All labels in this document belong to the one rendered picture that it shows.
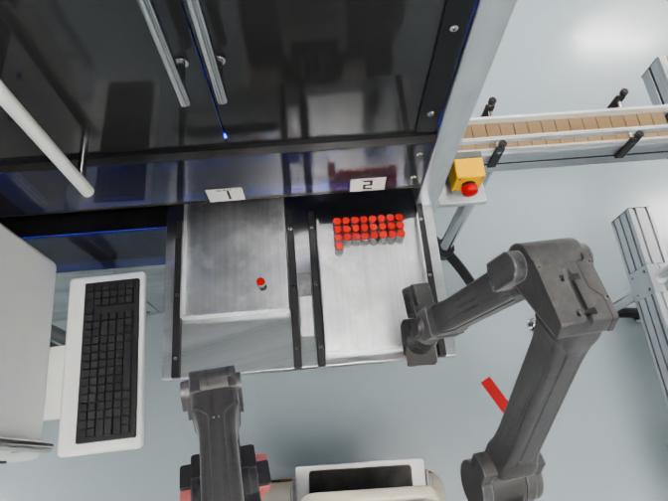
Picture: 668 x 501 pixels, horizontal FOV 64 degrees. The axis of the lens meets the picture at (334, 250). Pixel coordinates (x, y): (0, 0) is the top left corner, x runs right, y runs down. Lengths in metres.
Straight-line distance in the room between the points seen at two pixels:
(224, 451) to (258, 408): 1.48
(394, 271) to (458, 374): 0.95
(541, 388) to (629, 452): 1.70
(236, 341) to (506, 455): 0.71
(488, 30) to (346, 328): 0.73
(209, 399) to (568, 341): 0.46
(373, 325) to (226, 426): 0.66
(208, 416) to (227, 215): 0.78
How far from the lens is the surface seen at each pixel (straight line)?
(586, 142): 1.61
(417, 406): 2.19
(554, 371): 0.72
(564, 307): 0.66
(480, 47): 0.98
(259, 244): 1.39
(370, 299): 1.33
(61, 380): 1.52
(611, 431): 2.40
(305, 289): 1.32
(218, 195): 1.30
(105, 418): 1.43
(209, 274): 1.38
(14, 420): 1.40
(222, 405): 0.76
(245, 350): 1.31
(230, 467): 0.69
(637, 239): 2.01
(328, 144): 1.13
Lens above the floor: 2.15
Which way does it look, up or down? 68 degrees down
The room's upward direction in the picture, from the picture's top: straight up
